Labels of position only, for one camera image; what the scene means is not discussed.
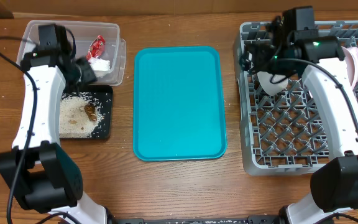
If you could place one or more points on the grey dishwasher rack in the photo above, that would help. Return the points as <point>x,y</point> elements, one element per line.
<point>283,134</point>

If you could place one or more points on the pink round plate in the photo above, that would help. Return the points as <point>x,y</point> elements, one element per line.
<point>350,60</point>

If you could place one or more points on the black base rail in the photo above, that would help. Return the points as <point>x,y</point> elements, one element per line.
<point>197,220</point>

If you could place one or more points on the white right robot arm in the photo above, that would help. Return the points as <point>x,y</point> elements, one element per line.
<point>334,186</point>

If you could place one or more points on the white napkin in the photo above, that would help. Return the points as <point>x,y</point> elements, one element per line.
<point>99,66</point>

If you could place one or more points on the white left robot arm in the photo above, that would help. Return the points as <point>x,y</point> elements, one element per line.
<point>41,176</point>

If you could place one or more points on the spilled white rice pile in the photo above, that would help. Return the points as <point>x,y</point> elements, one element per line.
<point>74,122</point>

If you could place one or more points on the brown food scrap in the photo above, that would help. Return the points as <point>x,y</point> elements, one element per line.
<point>90,111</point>

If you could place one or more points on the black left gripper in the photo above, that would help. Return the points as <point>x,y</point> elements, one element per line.
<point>91,76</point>

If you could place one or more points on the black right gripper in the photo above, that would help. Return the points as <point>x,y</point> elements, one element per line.
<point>260,58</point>

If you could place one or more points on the red snack wrapper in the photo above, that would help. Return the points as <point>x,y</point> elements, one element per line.
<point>96,48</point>

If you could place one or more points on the black plastic tray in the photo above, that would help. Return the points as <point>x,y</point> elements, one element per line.
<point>103,93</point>

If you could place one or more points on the grey bowl with rice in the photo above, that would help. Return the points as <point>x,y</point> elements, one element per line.
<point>272,84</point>

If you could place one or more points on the clear plastic bin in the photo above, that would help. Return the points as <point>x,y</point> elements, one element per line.
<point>84,33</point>

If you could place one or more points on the teal serving tray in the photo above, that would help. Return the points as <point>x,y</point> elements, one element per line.
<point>178,108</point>

